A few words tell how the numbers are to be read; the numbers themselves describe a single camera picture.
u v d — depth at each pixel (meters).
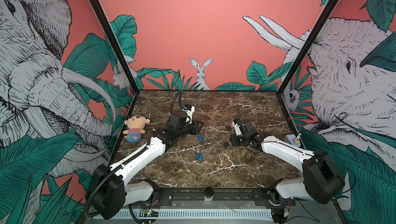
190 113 0.72
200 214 0.70
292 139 0.89
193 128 0.70
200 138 0.95
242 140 0.75
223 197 0.75
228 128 0.99
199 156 0.87
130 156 0.46
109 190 0.39
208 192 0.67
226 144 0.93
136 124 0.93
